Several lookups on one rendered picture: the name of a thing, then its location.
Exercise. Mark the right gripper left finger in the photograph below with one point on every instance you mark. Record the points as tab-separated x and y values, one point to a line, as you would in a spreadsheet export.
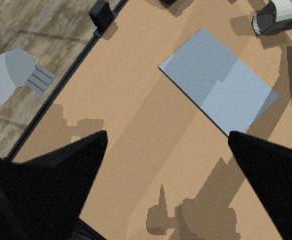
42	198

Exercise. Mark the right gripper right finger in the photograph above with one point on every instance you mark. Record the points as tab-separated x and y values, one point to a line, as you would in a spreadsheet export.
268	168

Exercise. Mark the flat grey-blue steel tray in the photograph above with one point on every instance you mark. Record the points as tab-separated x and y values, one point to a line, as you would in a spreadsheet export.
230	94

